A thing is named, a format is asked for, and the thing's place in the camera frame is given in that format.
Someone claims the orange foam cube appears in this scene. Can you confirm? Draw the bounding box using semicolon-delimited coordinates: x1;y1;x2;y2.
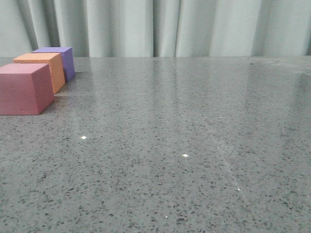
13;52;65;94

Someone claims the grey-green curtain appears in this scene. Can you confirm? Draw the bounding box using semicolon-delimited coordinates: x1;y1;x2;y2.
0;0;311;57

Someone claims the purple foam cube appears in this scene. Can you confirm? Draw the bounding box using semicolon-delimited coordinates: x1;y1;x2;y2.
33;47;75;82

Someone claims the pink foam cube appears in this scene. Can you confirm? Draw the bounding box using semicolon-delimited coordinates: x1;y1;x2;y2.
0;63;54;116

